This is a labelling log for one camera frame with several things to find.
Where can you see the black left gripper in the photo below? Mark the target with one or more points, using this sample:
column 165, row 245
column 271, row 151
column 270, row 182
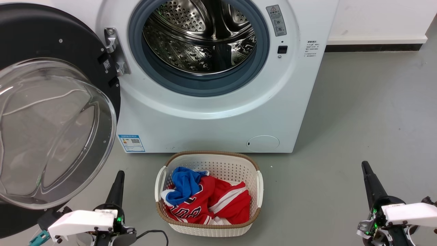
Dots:
column 119, row 236

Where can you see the white front-load washing machine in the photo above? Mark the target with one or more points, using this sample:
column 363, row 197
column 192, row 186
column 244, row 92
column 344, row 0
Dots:
column 205, row 133

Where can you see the white plastic laundry basket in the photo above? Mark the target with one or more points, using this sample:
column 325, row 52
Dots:
column 218, row 164

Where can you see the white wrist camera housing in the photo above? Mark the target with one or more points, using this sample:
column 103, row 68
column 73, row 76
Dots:
column 413, row 213
column 82, row 221

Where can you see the round white filter cover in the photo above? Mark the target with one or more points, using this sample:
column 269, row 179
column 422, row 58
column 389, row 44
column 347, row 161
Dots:
column 263, row 144

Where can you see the red basketball jersey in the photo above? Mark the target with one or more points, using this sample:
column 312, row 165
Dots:
column 232, row 203

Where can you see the grey warning label sticker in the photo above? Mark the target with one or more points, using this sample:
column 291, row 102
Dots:
column 276, row 20

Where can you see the black round glass washer door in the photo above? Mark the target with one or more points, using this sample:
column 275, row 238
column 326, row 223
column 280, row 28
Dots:
column 41, row 34

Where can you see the small printed text sticker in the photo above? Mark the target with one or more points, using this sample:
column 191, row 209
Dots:
column 311, row 48

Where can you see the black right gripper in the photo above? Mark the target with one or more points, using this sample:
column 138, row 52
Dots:
column 377, row 223

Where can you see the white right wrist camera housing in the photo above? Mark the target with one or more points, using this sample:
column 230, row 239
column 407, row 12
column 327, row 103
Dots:
column 413, row 213

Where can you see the blue cloth garment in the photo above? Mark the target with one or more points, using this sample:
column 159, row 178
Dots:
column 186, row 183

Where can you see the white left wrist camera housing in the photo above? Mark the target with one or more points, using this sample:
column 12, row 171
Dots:
column 82, row 221

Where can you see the blue energy label sticker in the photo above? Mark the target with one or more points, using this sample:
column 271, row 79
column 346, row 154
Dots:
column 131, row 143

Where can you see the black door lock slot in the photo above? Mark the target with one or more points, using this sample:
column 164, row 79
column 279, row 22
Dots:
column 282, row 49

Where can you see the grey metal door hinge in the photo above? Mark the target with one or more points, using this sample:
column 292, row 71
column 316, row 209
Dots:
column 117, row 58

